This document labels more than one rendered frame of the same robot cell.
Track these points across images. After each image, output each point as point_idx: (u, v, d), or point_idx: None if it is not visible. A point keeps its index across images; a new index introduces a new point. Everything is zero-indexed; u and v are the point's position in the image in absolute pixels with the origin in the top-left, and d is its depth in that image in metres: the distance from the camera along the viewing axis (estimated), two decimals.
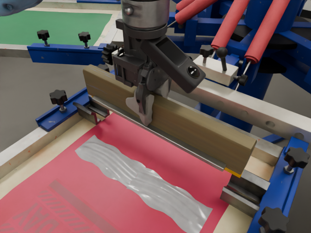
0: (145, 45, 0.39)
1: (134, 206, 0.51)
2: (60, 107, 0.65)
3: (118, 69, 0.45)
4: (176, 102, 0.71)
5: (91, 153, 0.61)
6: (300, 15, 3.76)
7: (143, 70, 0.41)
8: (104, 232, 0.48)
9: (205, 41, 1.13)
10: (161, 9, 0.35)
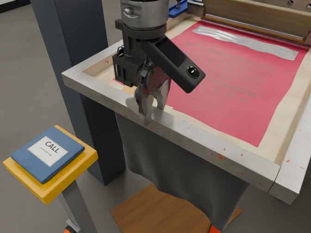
0: (145, 45, 0.39)
1: (247, 50, 0.79)
2: (178, 4, 0.92)
3: (118, 69, 0.45)
4: None
5: (204, 31, 0.88)
6: None
7: (142, 70, 0.41)
8: (234, 59, 0.75)
9: None
10: (160, 9, 0.35)
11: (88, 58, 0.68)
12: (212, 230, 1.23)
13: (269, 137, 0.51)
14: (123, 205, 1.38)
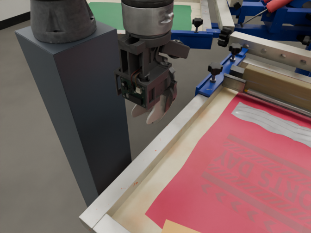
0: (166, 45, 0.39)
1: (307, 152, 0.63)
2: (213, 77, 0.77)
3: (148, 95, 0.39)
4: (302, 75, 0.82)
5: (247, 114, 0.72)
6: None
7: (169, 69, 0.41)
8: (295, 169, 0.59)
9: (286, 29, 1.24)
10: None
11: (112, 182, 0.52)
12: None
13: None
14: None
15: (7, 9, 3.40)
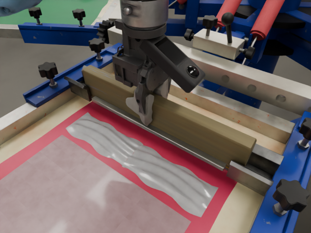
0: (144, 45, 0.39)
1: (131, 185, 0.46)
2: (51, 82, 0.60)
3: (118, 69, 0.45)
4: None
5: (83, 130, 0.56)
6: None
7: (142, 70, 0.41)
8: None
9: None
10: (159, 9, 0.35)
11: None
12: None
13: None
14: None
15: None
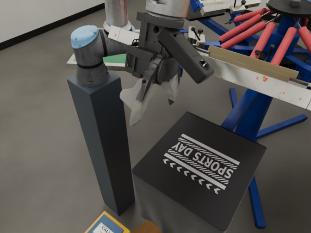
0: (163, 34, 0.42)
1: None
2: None
3: (129, 60, 0.47)
4: None
5: None
6: None
7: (156, 58, 0.43)
8: None
9: None
10: (184, 2, 0.40)
11: None
12: None
13: None
14: (133, 232, 1.76)
15: (23, 26, 3.93)
